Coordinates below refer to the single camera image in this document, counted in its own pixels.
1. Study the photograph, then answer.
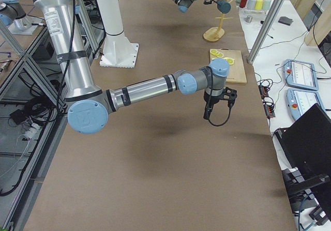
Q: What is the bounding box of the dark teal mug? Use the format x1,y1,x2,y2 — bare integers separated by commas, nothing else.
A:
217,0,231,14

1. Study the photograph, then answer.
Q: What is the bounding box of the wooden cup storage rack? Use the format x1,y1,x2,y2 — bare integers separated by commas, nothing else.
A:
203,0,234,42

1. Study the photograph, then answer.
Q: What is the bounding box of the grey cup lying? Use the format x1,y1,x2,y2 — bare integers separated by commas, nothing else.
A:
246,0,257,10

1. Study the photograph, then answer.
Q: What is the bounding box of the small metal cup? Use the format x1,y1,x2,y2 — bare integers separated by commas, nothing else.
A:
245,16,253,23

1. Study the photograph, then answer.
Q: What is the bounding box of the yellow cup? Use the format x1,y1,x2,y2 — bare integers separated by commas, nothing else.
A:
254,0,263,10

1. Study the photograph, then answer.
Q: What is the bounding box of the light blue cup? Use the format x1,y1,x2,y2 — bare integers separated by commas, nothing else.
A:
262,0,272,11

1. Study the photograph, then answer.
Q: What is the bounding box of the bamboo cutting board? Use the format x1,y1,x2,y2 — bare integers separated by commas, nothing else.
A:
209,49,247,84

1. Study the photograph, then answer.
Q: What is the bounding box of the black square pad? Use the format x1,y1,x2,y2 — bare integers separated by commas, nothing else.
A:
278,16,293,26

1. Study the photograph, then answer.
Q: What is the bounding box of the near teach pendant tablet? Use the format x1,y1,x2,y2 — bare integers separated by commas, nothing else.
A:
286,88,325,120

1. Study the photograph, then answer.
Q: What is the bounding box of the teach pendant tablet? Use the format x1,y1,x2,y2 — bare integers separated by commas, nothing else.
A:
286,88,325,120
283,59,319,91

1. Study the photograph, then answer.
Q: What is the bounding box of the far teach pendant tablet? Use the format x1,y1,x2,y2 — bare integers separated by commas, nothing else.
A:
283,59,319,91

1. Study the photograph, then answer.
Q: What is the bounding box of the black monitor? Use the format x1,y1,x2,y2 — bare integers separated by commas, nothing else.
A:
275,103,330,218

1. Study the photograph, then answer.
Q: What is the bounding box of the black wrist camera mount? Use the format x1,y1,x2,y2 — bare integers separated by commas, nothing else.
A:
223,87,237,109

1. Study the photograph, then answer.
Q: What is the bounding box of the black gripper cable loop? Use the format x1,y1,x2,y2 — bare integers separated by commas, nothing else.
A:
207,87,231,127

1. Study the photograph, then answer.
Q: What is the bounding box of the lemon slice near handle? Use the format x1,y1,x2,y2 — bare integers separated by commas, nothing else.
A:
210,49,219,55

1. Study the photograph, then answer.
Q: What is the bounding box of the aluminium frame post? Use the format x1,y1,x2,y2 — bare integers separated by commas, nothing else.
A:
247,0,284,64

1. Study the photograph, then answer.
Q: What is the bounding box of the white camera pillar base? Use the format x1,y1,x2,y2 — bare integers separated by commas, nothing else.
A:
97,0,139,68

